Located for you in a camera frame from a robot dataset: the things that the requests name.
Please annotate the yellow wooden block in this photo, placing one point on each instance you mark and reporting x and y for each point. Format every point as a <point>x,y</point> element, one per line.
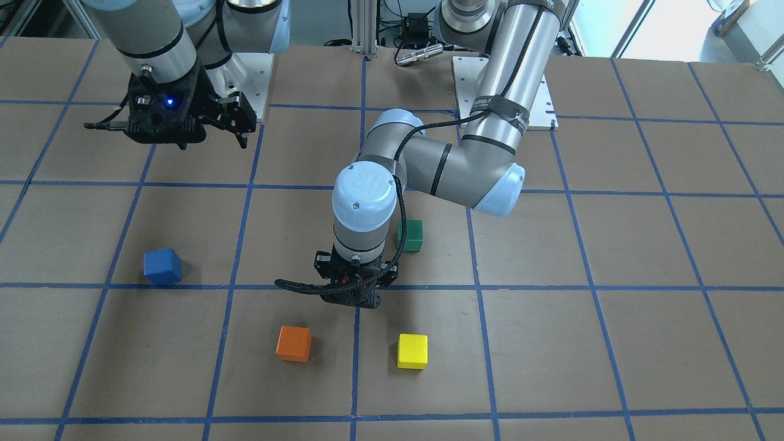
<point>412,351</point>

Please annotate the orange wooden block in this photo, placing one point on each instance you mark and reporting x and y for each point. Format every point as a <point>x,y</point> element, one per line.
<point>294,344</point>

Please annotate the aluminium frame post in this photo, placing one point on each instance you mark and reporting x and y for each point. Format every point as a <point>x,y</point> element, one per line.
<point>364,27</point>

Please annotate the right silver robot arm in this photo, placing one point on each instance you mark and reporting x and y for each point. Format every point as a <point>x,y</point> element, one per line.
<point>186,70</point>

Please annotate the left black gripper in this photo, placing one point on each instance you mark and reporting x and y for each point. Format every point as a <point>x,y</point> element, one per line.
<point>320,263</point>

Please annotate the blue wooden block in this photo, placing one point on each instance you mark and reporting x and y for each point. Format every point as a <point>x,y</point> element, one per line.
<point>162,267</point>

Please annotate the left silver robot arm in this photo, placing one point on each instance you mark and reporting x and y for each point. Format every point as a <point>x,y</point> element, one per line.
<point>478,172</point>

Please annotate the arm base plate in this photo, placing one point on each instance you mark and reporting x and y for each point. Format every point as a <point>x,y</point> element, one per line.
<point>467,73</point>
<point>250,73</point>

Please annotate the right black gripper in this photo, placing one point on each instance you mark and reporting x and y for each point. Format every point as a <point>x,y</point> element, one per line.
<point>209,102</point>

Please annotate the green wooden block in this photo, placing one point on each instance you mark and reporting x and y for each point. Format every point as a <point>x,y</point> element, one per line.
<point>413,242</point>

